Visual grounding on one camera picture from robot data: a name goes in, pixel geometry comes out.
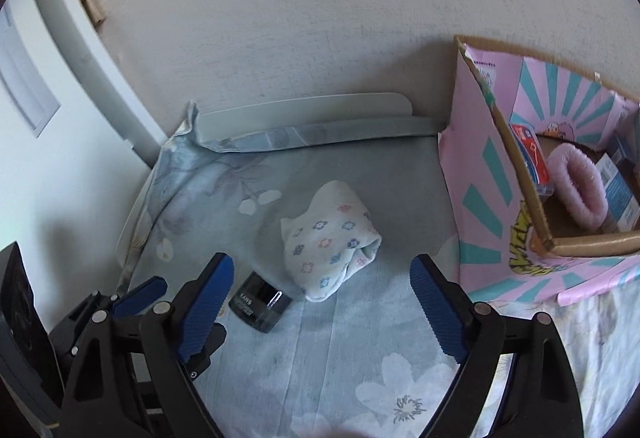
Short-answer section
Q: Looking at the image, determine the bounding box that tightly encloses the flower print sock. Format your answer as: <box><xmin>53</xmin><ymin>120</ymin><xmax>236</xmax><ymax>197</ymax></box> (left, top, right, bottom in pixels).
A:
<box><xmin>280</xmin><ymin>181</ymin><xmax>383</xmax><ymax>303</ymax></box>

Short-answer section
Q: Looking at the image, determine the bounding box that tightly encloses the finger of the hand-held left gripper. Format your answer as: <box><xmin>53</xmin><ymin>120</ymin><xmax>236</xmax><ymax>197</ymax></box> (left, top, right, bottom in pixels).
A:
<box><xmin>187</xmin><ymin>322</ymin><xmax>228</xmax><ymax>379</ymax></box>
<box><xmin>50</xmin><ymin>275</ymin><xmax>168</xmax><ymax>369</ymax></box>

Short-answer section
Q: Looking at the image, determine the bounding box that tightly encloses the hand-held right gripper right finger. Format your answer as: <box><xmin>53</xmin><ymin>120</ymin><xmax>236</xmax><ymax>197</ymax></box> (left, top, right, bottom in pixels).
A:
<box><xmin>409</xmin><ymin>254</ymin><xmax>581</xmax><ymax>438</ymax></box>

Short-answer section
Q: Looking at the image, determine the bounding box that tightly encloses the red and white packet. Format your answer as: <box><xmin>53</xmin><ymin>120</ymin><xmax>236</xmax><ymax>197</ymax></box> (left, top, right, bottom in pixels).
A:
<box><xmin>510</xmin><ymin>122</ymin><xmax>556</xmax><ymax>196</ymax></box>

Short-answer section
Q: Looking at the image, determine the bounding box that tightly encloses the white and blue carton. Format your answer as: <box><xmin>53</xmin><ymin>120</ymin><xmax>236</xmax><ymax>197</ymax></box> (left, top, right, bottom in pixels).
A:
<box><xmin>595</xmin><ymin>152</ymin><xmax>640</xmax><ymax>229</ymax></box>

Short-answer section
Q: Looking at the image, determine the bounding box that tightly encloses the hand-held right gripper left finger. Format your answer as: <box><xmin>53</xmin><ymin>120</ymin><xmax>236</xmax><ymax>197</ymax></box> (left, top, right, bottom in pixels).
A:
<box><xmin>59</xmin><ymin>252</ymin><xmax>236</xmax><ymax>438</ymax></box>

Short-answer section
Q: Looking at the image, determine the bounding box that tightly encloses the floral bed sheet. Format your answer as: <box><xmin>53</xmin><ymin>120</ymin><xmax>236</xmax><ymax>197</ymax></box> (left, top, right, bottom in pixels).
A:
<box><xmin>117</xmin><ymin>100</ymin><xmax>640</xmax><ymax>438</ymax></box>

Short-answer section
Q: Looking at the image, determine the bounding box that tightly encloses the grey recessed door handle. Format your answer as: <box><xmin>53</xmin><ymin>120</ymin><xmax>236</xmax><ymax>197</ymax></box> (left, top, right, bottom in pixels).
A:
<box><xmin>0</xmin><ymin>2</ymin><xmax>62</xmax><ymax>139</ymax></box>

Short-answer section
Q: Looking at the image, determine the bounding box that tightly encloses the white door frame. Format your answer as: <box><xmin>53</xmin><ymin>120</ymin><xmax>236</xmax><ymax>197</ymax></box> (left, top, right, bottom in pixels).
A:
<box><xmin>27</xmin><ymin>0</ymin><xmax>168</xmax><ymax>169</ymax></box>

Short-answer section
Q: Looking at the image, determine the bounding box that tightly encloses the white door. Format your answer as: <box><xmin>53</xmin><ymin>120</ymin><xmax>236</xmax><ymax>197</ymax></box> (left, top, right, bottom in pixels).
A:
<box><xmin>0</xmin><ymin>0</ymin><xmax>166</xmax><ymax>339</ymax></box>

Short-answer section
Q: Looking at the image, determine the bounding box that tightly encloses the pink fluffy scrunchie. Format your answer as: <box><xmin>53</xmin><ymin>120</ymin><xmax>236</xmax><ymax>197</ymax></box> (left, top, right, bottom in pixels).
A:
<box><xmin>546</xmin><ymin>143</ymin><xmax>610</xmax><ymax>231</ymax></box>

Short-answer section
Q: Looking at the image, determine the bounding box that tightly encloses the pink and teal cardboard box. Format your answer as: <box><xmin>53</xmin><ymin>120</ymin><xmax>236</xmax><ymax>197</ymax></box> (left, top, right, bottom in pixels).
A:
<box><xmin>437</xmin><ymin>35</ymin><xmax>640</xmax><ymax>306</ymax></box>

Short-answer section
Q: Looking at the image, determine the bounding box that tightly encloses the small black jar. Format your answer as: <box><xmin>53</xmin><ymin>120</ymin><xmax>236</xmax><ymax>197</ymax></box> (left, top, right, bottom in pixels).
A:
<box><xmin>228</xmin><ymin>271</ymin><xmax>293</xmax><ymax>335</ymax></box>

